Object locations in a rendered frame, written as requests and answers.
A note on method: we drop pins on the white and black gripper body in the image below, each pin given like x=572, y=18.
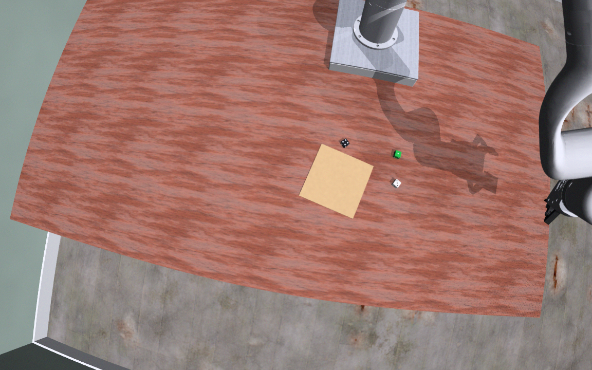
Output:
x=554, y=199

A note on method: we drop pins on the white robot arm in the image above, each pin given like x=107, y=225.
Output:
x=564, y=155

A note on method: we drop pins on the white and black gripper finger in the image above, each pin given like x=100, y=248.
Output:
x=550, y=214

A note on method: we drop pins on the tan square mat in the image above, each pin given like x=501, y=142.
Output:
x=336, y=181

